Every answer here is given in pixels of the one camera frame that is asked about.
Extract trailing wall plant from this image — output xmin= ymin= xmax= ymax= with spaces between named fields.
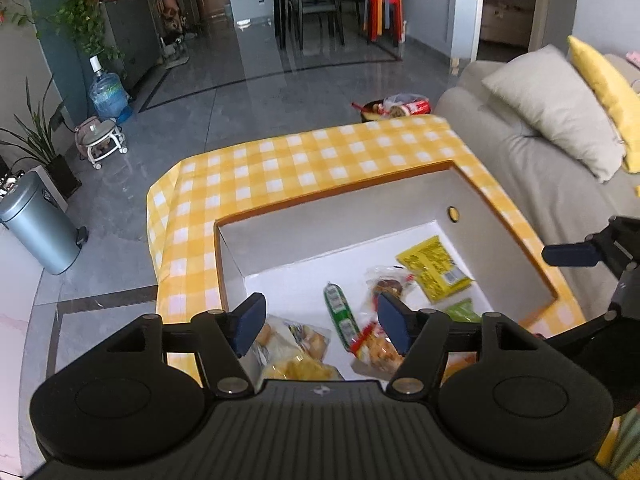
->
xmin=0 ymin=0 xmax=41 ymax=26

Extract grey pedal trash can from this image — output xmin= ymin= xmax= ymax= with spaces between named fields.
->
xmin=0 ymin=170 xmax=90 ymax=276

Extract yellow checked tablecloth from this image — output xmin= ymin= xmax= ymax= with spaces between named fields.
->
xmin=145 ymin=115 xmax=588 ymax=366

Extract potted long-leaf plant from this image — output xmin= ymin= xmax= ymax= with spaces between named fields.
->
xmin=0 ymin=77 xmax=83 ymax=198

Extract green snack packet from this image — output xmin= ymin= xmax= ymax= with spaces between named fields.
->
xmin=442 ymin=298 xmax=483 ymax=323

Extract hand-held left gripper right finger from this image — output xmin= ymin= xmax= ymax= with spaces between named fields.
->
xmin=376 ymin=292 xmax=543 ymax=396

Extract blue water jug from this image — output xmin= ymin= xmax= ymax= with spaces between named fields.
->
xmin=89 ymin=56 xmax=132 ymax=123

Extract yellow snack packet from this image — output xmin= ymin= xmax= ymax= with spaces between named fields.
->
xmin=396 ymin=236 xmax=475 ymax=303

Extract stacked orange plastic stools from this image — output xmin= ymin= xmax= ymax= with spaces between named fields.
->
xmin=365 ymin=0 xmax=405 ymax=45

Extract yellow pillow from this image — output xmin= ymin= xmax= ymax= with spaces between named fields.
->
xmin=567 ymin=35 xmax=640 ymax=175

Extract orange stick snack bag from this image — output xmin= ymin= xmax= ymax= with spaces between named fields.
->
xmin=349 ymin=321 xmax=406 ymax=376

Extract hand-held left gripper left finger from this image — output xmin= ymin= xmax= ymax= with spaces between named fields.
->
xmin=105 ymin=292 xmax=268 ymax=396

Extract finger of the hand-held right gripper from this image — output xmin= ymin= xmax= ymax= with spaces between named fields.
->
xmin=542 ymin=215 xmax=640 ymax=281
xmin=537 ymin=310 xmax=623 ymax=356

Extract trailing ivy plant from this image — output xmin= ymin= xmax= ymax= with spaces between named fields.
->
xmin=52 ymin=0 xmax=126 ymax=61

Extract clear pastry packet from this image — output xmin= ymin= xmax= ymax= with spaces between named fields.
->
xmin=364 ymin=265 xmax=416 ymax=311

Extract small white rolling stool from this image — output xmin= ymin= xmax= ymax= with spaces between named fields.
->
xmin=75 ymin=116 xmax=128 ymax=170

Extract toy figures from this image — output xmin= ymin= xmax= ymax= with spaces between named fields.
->
xmin=157 ymin=0 xmax=188 ymax=66

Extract grey sofa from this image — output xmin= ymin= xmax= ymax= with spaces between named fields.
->
xmin=432 ymin=45 xmax=640 ymax=321

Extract black dining chair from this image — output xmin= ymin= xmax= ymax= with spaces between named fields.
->
xmin=287 ymin=0 xmax=346 ymax=51

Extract white chips bag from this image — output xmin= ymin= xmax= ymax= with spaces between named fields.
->
xmin=250 ymin=314 xmax=346 ymax=381

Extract grey cabinet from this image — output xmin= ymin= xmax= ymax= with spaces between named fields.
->
xmin=100 ymin=0 xmax=163 ymax=91

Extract green sausage packet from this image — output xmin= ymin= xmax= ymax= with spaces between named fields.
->
xmin=324 ymin=282 xmax=362 ymax=351

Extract orange cardboard box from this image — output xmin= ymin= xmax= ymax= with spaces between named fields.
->
xmin=214 ymin=160 xmax=558 ymax=376

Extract grey pillow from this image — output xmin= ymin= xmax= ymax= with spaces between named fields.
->
xmin=481 ymin=44 xmax=626 ymax=183

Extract wooden drawer cabinet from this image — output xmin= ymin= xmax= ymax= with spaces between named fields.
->
xmin=480 ymin=0 xmax=536 ymax=43

